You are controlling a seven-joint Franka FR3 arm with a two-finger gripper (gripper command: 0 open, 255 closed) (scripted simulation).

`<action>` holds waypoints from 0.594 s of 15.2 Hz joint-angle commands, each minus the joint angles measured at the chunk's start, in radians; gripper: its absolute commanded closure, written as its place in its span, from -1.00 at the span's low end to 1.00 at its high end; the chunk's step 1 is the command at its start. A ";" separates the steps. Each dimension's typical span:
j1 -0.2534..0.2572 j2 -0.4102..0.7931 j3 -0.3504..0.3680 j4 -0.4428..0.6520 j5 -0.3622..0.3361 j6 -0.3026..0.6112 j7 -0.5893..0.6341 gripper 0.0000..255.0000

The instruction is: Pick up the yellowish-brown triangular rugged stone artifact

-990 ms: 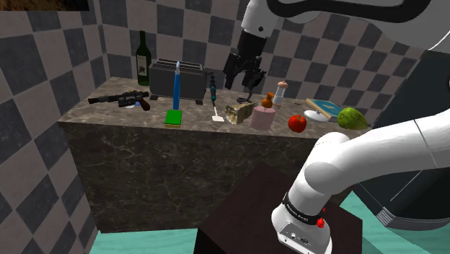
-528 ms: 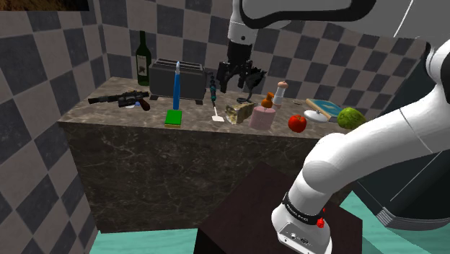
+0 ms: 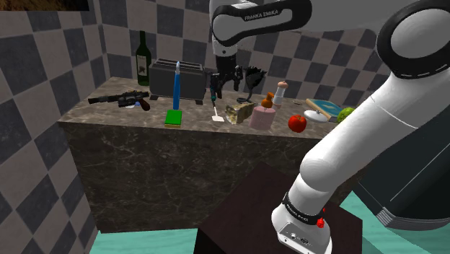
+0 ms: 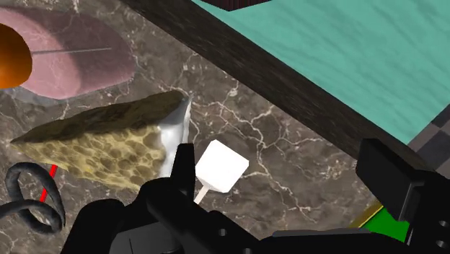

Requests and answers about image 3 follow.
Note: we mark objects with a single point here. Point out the green apple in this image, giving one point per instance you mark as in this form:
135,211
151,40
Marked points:
345,114

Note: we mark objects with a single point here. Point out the teal book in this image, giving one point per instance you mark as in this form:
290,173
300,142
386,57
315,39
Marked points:
326,106

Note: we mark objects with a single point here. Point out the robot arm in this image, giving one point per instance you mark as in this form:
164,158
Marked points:
344,154

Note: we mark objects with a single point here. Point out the green wine bottle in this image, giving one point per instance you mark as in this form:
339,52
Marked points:
143,63

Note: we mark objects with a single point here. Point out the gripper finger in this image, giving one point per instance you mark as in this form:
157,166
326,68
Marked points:
238,76
216,86

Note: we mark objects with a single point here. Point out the white round lid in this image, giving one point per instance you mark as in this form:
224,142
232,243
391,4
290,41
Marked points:
315,116

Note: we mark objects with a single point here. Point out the orange gourd-shaped bottle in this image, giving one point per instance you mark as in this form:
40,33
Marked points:
267,101

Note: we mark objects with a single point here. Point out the dark grey toaster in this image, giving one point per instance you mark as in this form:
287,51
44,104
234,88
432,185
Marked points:
165,82

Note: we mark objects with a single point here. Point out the black feathered figure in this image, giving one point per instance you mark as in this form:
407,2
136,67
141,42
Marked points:
253,78

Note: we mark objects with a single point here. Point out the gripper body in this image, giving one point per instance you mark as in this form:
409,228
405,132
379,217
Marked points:
225,66

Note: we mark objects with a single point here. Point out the red tomato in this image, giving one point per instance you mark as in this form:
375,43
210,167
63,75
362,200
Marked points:
297,123

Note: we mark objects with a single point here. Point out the black toy gun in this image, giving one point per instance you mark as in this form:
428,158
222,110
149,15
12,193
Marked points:
124,97

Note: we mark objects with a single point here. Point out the white pepper mill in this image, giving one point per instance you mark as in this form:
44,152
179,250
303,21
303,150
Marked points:
280,94

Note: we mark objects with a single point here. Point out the pink cylinder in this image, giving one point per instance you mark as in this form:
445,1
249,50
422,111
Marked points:
261,119

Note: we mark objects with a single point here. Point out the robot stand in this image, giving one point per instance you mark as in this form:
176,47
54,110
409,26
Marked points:
242,207

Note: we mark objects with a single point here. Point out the yellowish cheese wedge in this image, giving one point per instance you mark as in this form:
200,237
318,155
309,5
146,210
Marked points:
239,112

